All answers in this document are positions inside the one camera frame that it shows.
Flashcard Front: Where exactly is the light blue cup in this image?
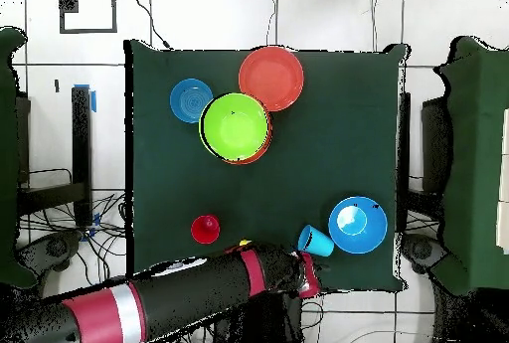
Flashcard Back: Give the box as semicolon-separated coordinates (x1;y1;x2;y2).
296;224;336;258

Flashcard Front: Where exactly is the large blue bowl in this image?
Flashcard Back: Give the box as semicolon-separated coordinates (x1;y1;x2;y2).
328;196;389;256

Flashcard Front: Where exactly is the orange bowl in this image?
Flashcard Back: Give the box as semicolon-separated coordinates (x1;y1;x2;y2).
222;97;274;166
238;46;305;112

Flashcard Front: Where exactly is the green bowl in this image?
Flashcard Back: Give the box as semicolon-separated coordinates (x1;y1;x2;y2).
198;92;271;161

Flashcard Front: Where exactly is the small blue bowl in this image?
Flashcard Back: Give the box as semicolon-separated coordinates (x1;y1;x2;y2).
169;78;215;124

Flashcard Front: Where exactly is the red cup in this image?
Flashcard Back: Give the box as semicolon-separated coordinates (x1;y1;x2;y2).
190;214;222;246

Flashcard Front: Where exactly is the dark green tablecloth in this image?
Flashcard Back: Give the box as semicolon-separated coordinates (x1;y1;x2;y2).
123;39;409;293

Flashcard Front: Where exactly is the green cloth side table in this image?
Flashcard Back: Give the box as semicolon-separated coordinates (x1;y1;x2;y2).
430;35;509;297
0;26;38;289

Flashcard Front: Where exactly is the tangle of cables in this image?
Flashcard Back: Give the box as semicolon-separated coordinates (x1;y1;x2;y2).
19;191;128;276

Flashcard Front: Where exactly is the black metal frame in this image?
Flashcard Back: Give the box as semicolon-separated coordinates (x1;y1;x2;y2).
15;86;94;227

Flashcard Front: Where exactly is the black floor cable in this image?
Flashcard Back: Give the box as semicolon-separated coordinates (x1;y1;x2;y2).
132;0;173;51

